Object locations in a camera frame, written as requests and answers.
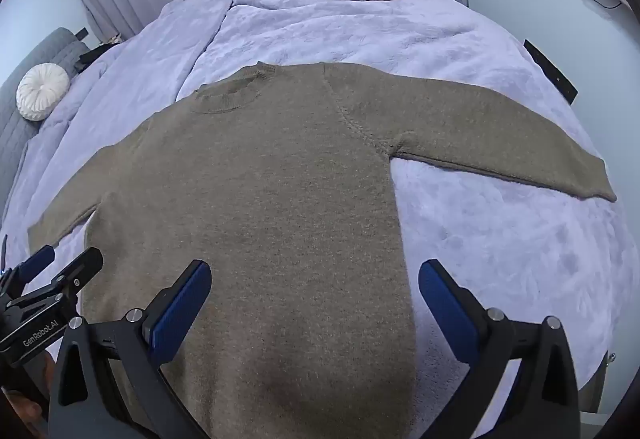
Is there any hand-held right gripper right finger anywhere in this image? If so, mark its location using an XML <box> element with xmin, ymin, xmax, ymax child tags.
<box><xmin>418</xmin><ymin>259</ymin><xmax>582</xmax><ymax>439</ymax></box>

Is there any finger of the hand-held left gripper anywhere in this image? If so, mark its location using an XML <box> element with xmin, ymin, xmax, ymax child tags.
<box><xmin>0</xmin><ymin>245</ymin><xmax>56</xmax><ymax>294</ymax></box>
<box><xmin>10</xmin><ymin>247</ymin><xmax>104</xmax><ymax>315</ymax></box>

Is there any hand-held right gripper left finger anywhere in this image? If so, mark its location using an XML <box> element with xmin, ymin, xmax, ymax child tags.
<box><xmin>48</xmin><ymin>259</ymin><xmax>213</xmax><ymax>439</ymax></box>

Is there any olive brown knit sweater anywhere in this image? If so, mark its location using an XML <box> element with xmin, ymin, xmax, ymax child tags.
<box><xmin>27</xmin><ymin>60</ymin><xmax>617</xmax><ymax>439</ymax></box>

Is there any person's left hand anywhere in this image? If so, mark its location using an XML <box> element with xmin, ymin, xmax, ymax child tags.
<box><xmin>2</xmin><ymin>394</ymin><xmax>48</xmax><ymax>425</ymax></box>

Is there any white round pleated pillow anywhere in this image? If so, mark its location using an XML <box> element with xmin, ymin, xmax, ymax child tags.
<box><xmin>16</xmin><ymin>62</ymin><xmax>70</xmax><ymax>122</ymax></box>

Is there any grey quilted headboard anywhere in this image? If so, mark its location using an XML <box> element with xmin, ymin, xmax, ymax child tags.
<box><xmin>0</xmin><ymin>26</ymin><xmax>91</xmax><ymax>215</ymax></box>

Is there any black item on nightstand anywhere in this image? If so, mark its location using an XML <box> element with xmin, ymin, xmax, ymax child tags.
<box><xmin>75</xmin><ymin>42</ymin><xmax>118</xmax><ymax>72</ymax></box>

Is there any black flat strip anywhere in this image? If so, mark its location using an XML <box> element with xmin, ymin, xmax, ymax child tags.
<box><xmin>522</xmin><ymin>38</ymin><xmax>580</xmax><ymax>106</ymax></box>

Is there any lavender fleece blanket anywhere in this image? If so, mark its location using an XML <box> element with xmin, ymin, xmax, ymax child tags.
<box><xmin>0</xmin><ymin>0</ymin><xmax>631</xmax><ymax>420</ymax></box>

